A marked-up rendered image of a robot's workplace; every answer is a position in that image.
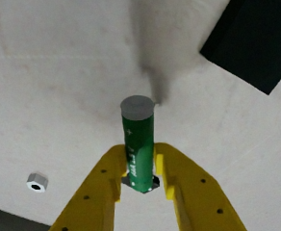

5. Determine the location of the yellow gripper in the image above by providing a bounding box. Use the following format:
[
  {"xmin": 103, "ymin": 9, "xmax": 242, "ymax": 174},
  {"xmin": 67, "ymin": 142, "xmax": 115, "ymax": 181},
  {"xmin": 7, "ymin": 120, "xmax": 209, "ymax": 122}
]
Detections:
[{"xmin": 48, "ymin": 142, "xmax": 247, "ymax": 231}]

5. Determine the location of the green aaa battery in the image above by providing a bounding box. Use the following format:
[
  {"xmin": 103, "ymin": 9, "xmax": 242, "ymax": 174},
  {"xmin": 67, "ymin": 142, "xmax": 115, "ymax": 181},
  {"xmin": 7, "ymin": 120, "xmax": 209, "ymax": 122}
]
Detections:
[{"xmin": 120, "ymin": 95, "xmax": 154, "ymax": 193}]

